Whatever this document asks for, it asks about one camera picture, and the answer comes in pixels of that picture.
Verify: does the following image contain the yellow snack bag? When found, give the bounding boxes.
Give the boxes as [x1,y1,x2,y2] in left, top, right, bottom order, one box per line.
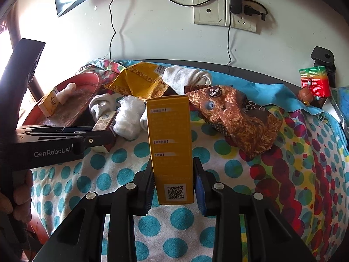
[104,61,171,100]

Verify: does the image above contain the small brown and yellow box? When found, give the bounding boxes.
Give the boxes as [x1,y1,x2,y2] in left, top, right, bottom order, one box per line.
[92,111,118,153]

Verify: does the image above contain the polka dot blanket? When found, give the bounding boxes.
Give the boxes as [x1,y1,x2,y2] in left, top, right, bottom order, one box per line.
[27,60,349,262]

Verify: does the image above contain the rolled white socks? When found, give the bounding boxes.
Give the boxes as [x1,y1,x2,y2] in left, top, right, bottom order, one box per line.
[162,65,212,95]

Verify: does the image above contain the blue cloth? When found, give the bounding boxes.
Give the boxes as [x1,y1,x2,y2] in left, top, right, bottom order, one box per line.
[128,60,328,115]

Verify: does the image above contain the crumpled white sock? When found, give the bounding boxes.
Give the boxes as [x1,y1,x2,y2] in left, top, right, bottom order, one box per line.
[113,95,149,140]

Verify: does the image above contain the person's left hand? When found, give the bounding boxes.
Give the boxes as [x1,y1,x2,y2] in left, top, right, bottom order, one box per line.
[0,169,34,224]

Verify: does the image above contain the white power outlet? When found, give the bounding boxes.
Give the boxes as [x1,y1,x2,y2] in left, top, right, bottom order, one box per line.
[225,0,257,33]

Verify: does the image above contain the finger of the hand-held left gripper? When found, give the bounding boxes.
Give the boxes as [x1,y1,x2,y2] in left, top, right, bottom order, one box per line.
[16,125,94,137]
[75,129,115,153]

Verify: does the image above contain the grey and white sock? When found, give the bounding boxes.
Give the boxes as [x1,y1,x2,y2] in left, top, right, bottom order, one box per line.
[89,93,120,121]

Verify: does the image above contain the white wall plate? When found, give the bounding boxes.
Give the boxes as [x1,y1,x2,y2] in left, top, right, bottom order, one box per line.
[192,0,227,26]

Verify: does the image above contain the tall yellow carton box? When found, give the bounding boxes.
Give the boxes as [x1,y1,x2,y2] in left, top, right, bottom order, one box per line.
[146,95,195,206]

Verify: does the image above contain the brown snack bag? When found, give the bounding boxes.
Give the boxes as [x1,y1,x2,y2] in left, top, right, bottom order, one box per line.
[184,84,284,159]

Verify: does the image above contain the small white figure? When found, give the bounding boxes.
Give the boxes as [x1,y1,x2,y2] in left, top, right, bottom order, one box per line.
[56,83,77,105]

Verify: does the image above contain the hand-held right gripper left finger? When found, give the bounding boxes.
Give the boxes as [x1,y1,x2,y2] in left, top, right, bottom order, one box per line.
[33,157,156,262]

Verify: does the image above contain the red basket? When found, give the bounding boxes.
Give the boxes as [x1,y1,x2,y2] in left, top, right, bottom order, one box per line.
[22,71,103,127]

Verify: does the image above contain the floral cloth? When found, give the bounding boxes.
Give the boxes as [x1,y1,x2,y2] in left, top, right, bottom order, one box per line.
[76,59,127,79]

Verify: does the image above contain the green and red box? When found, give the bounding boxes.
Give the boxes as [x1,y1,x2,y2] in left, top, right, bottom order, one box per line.
[298,66,331,99]

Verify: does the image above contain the black clamp mount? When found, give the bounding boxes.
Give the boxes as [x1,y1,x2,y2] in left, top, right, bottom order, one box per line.
[311,46,336,88]

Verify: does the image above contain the black plug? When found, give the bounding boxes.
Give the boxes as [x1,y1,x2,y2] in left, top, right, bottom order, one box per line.
[243,4,268,21]

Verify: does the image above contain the brown toy figure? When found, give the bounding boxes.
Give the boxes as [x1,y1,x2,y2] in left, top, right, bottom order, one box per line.
[298,81,314,105]

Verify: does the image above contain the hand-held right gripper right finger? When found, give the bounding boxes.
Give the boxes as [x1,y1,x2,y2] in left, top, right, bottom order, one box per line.
[192,157,317,262]

